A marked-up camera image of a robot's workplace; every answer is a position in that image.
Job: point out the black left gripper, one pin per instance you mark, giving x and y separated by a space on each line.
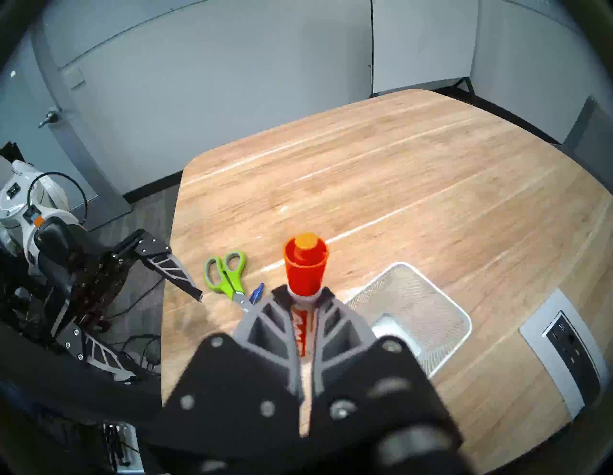
103 282

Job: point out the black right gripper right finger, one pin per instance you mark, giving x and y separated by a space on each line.
373 383

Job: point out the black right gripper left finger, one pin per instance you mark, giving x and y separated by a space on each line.
230 383

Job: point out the orange white dry-erase marker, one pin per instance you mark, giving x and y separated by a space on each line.
305 273

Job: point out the white mesh pen holder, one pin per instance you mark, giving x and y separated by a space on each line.
431 330

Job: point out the blue ballpoint pen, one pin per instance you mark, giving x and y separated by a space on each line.
257 292

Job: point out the grey metal control box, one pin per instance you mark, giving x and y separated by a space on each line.
131 450

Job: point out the grey table power outlet panel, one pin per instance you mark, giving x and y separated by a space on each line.
550 354

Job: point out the grey mesh-back chair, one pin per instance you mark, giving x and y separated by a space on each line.
594 139

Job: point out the rolling whiteboard on stand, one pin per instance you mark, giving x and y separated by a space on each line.
421 38

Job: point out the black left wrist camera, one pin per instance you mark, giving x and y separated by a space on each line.
57 242

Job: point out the white wall switch plate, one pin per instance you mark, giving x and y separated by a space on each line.
74 79

